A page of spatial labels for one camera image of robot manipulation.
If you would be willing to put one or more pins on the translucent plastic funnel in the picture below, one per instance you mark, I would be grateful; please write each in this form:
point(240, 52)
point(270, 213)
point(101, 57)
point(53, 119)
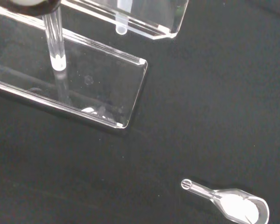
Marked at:
point(122, 21)

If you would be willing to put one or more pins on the black bench cloth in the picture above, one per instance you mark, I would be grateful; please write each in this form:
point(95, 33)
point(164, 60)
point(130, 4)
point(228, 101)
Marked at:
point(200, 116)

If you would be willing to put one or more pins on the clear acrylic funnel stand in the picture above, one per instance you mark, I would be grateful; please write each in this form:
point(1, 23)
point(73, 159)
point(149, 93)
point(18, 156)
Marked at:
point(95, 88)

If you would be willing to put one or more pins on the glass weighing funnel with powder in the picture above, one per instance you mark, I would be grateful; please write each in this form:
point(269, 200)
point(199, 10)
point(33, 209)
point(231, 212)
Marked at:
point(240, 206)

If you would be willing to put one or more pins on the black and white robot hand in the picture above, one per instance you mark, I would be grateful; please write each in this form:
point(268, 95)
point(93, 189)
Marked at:
point(32, 8)

